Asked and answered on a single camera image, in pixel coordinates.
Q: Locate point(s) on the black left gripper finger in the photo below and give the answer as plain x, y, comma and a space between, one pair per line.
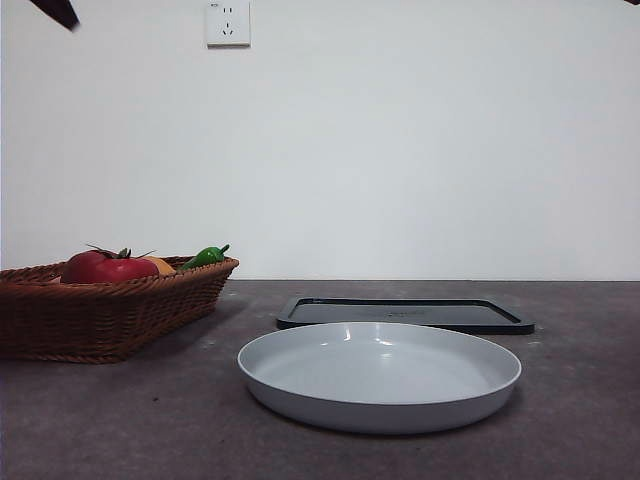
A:
62, 12

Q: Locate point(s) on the red tomato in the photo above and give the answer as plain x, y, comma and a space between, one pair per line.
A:
107, 269

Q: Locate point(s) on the orange round fruit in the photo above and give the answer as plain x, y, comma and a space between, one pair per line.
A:
165, 266

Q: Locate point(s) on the green pepper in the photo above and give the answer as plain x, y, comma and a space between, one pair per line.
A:
205, 257

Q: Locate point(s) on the brown wicker basket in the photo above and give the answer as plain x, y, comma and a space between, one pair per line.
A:
100, 320

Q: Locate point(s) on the black rectangular tray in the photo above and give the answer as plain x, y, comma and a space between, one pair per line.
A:
400, 312

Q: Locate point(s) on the white round plate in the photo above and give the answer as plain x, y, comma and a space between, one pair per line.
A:
380, 380

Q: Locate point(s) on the white wall socket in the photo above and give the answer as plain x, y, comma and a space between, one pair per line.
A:
229, 25

